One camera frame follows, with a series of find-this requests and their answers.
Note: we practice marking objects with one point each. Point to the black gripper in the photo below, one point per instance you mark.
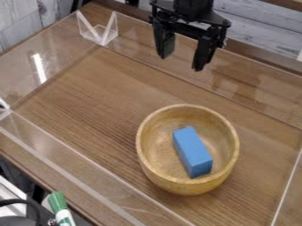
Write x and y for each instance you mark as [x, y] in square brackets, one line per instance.
[192, 18]

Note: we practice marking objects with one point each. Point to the blue foam block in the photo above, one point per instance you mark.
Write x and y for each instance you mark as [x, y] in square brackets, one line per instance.
[192, 151]

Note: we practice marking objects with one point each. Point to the brown wooden bowl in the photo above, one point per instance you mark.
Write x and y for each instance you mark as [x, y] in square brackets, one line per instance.
[157, 154]

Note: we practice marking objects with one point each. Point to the green capped white marker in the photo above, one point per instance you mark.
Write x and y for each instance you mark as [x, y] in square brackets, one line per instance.
[64, 216]

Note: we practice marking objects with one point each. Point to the clear acrylic corner bracket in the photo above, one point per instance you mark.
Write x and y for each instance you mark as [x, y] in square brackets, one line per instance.
[100, 34]

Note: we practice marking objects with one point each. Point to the clear acrylic tray wall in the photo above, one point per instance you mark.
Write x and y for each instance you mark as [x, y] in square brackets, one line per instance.
[97, 192]

